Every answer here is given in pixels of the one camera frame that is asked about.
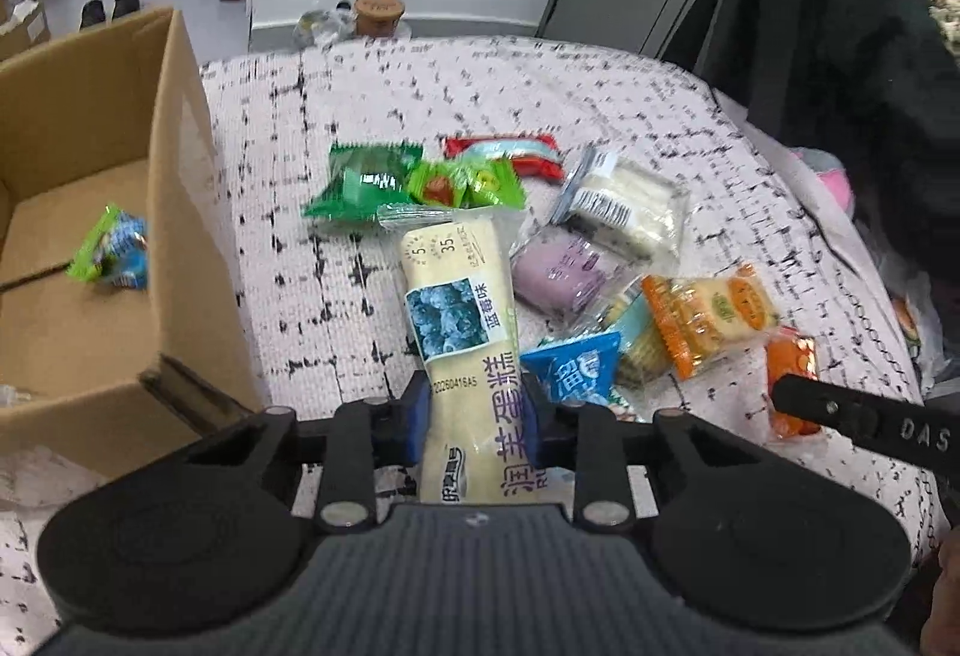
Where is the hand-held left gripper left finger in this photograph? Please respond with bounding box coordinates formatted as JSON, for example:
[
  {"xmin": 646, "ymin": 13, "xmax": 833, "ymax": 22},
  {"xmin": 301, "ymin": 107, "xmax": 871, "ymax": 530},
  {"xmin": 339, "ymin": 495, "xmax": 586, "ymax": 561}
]
[{"xmin": 180, "ymin": 371, "xmax": 428, "ymax": 529}]

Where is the dark green snack packet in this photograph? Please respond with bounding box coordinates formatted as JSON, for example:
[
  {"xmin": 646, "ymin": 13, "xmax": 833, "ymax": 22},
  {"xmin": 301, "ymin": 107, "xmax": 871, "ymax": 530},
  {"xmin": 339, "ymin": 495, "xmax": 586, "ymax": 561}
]
[{"xmin": 302, "ymin": 141, "xmax": 425, "ymax": 226}]

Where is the brown lidded container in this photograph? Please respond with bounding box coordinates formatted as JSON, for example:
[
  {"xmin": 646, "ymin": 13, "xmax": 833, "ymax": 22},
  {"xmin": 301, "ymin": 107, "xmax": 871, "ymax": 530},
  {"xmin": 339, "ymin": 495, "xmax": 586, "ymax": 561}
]
[{"xmin": 352, "ymin": 0, "xmax": 407, "ymax": 39}]

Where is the dark hanging coat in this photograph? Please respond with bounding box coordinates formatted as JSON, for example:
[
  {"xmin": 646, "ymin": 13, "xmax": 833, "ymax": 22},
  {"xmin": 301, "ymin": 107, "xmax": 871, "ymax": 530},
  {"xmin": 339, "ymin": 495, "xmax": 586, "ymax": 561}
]
[{"xmin": 670, "ymin": 0, "xmax": 960, "ymax": 301}]

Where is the red snack packet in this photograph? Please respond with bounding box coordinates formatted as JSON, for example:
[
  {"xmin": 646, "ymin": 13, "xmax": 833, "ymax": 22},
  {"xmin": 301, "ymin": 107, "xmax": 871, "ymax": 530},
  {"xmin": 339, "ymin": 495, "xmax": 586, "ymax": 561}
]
[{"xmin": 441, "ymin": 132, "xmax": 566, "ymax": 182}]

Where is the clear plastic bag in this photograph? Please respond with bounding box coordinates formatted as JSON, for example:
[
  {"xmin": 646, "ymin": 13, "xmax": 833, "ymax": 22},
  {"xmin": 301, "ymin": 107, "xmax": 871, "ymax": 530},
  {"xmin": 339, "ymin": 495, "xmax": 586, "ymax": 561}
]
[{"xmin": 295, "ymin": 0, "xmax": 358, "ymax": 48}]

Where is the green and red candy packet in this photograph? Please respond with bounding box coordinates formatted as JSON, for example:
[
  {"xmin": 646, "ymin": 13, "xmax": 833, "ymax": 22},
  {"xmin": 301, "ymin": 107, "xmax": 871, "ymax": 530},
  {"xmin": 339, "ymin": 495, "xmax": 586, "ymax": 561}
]
[{"xmin": 407, "ymin": 156, "xmax": 527, "ymax": 211}]

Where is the open cardboard box with paper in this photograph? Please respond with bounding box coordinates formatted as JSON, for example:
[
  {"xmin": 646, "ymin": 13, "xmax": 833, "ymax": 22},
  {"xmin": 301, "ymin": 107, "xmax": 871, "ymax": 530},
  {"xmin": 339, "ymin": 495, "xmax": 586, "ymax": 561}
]
[{"xmin": 0, "ymin": 0, "xmax": 53, "ymax": 62}]

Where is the brown cardboard box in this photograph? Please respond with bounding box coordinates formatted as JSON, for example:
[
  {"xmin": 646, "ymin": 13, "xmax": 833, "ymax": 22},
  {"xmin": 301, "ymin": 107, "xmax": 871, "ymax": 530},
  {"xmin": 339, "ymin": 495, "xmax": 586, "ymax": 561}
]
[{"xmin": 0, "ymin": 7, "xmax": 265, "ymax": 481}]

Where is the green and blue snack packet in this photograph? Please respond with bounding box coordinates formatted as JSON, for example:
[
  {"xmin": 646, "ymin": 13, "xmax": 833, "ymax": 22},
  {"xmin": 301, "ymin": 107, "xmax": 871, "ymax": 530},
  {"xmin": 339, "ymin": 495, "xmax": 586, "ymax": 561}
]
[{"xmin": 66, "ymin": 203, "xmax": 149, "ymax": 291}]

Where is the printed plastic bag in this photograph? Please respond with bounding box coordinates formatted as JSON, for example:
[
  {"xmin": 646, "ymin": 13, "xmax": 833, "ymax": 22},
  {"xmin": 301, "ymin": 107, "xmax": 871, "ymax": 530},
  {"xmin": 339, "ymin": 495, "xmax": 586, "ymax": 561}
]
[{"xmin": 891, "ymin": 294, "xmax": 947, "ymax": 396}]

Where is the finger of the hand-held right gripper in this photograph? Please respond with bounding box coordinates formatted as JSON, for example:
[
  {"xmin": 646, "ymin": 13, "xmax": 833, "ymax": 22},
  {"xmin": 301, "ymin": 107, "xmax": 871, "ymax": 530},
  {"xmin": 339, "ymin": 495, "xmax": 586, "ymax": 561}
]
[{"xmin": 771, "ymin": 372, "xmax": 960, "ymax": 477}]

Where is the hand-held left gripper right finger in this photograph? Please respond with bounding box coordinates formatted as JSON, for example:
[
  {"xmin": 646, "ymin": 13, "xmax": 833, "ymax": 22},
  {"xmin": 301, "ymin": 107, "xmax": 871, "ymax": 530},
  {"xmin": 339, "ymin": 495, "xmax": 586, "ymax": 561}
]
[{"xmin": 523, "ymin": 375, "xmax": 762, "ymax": 529}]

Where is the small orange snack packet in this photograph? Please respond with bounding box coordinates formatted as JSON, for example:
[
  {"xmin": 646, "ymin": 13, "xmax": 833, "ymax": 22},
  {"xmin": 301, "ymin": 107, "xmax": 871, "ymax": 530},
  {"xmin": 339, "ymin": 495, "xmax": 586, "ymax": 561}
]
[{"xmin": 765, "ymin": 326, "xmax": 824, "ymax": 439}]

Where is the orange cracker packet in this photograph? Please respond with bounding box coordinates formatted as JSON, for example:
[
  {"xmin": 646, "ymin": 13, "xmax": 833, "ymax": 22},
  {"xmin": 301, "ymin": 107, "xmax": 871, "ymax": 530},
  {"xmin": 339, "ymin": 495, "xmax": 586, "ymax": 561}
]
[{"xmin": 640, "ymin": 264, "xmax": 782, "ymax": 382}]

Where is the long cream cake packet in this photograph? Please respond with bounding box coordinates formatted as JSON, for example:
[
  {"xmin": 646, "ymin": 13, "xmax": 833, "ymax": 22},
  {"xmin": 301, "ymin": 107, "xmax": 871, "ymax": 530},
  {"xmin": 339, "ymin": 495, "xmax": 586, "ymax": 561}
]
[{"xmin": 377, "ymin": 204, "xmax": 554, "ymax": 508}]

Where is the clear white cake packet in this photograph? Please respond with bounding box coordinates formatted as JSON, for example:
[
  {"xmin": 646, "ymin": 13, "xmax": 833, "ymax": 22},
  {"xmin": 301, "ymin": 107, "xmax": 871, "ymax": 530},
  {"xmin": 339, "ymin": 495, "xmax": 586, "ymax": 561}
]
[{"xmin": 550, "ymin": 146, "xmax": 692, "ymax": 264}]

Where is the purple cake packet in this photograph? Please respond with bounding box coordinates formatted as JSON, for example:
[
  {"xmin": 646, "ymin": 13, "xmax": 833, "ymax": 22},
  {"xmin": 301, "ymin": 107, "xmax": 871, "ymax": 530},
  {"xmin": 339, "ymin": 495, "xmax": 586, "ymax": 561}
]
[{"xmin": 509, "ymin": 224, "xmax": 625, "ymax": 321}]

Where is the white patterned bed sheet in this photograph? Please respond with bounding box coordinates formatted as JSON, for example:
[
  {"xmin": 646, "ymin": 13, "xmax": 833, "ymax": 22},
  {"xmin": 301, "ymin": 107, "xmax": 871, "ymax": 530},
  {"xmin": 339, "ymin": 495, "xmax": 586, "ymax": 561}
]
[{"xmin": 0, "ymin": 37, "xmax": 942, "ymax": 656}]

